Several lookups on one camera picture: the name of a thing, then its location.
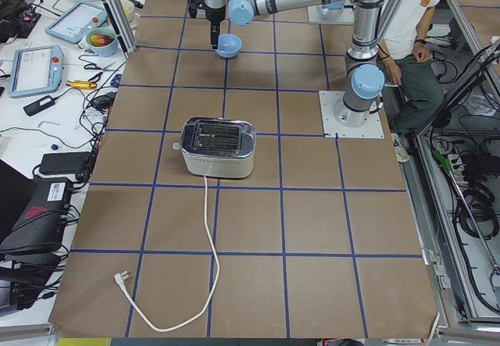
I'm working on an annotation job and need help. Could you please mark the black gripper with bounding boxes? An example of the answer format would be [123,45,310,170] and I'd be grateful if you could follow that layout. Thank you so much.
[188,0,223,48]

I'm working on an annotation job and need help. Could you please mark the blue bowl with fruit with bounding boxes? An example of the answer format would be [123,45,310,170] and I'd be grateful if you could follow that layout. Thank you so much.
[78,27,118,57]

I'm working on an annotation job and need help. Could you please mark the cream toaster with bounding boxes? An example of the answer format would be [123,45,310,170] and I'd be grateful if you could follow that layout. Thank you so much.
[173,116,256,179]

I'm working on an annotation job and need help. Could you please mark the scissors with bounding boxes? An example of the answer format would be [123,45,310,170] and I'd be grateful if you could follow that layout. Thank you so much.
[84,62,115,72]

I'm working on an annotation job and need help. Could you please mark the blue teach pendant far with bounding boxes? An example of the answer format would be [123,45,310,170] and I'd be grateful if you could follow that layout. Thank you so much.
[45,2,108,44]

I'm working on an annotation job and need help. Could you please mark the blue teach pendant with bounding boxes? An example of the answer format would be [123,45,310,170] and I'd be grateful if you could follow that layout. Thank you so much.
[8,45,64,98]
[45,2,108,44]

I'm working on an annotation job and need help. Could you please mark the orange tool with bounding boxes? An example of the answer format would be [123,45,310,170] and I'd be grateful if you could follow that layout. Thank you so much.
[66,80,98,90]

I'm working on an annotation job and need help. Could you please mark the blue teach pendant near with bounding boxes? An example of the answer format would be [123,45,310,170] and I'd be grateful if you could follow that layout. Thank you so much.
[8,45,64,98]

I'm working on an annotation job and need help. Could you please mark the black power adapter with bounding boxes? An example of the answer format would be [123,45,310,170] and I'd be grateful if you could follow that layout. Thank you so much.
[38,152,90,175]

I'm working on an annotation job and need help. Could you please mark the person in white shirt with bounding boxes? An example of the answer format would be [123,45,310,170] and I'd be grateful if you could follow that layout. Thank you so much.
[378,0,444,163]

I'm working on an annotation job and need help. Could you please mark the black red computer box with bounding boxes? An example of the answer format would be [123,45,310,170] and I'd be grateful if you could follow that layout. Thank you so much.
[1,177,73,255]

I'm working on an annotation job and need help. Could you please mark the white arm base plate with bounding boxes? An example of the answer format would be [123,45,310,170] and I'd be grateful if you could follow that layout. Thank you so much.
[319,91,384,139]
[307,4,355,26]

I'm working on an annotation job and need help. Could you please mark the aluminium frame post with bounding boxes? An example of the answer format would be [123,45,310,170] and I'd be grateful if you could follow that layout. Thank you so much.
[101,0,137,56]

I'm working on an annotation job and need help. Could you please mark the white toaster power cord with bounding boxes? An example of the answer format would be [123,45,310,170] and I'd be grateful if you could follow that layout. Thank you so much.
[113,176,220,333]

